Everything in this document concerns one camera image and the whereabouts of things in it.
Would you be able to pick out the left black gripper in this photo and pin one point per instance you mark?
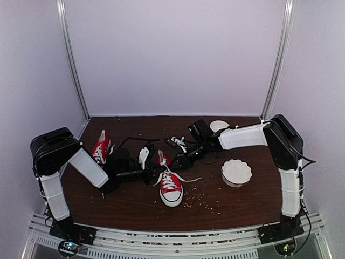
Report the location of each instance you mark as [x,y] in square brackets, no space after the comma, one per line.
[151,174]

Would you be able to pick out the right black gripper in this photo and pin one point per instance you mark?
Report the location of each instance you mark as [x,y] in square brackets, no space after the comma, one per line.
[185,163]

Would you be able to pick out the red canvas sneaker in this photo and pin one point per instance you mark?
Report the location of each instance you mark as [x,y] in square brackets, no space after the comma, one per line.
[170,183]
[102,148]

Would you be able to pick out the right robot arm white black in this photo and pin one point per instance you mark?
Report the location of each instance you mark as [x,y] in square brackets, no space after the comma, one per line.
[254,170]

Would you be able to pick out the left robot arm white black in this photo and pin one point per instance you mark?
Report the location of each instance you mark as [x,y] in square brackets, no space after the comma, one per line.
[57,150]

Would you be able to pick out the black bowl white inside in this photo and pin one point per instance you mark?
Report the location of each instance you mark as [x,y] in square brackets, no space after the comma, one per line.
[219,125]

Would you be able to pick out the white scalloped ceramic bowl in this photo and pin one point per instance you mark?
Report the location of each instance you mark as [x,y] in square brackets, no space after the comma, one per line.
[236,173]

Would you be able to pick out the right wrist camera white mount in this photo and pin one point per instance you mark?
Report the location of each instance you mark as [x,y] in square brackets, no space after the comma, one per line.
[175,142]

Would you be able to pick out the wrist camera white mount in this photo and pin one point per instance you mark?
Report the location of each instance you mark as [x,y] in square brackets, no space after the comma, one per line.
[146,154]
[175,142]

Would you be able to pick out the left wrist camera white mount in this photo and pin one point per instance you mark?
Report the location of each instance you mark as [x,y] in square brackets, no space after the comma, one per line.
[146,154]

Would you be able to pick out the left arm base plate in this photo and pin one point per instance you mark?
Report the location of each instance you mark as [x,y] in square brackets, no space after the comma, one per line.
[78,234]

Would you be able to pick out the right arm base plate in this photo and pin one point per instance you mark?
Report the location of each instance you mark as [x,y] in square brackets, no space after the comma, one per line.
[276,232]

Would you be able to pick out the aluminium front rail frame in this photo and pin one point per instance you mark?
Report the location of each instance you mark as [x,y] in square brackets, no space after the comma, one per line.
[244,242]

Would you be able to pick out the right aluminium corner post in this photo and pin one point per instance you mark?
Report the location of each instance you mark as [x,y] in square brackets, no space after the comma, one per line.
[281,53]

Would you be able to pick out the aluminium corner post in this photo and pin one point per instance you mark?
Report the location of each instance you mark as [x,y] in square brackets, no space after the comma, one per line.
[281,53]
[70,57]

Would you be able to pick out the left aluminium corner post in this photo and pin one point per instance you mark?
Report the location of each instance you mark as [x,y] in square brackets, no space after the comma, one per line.
[70,57]

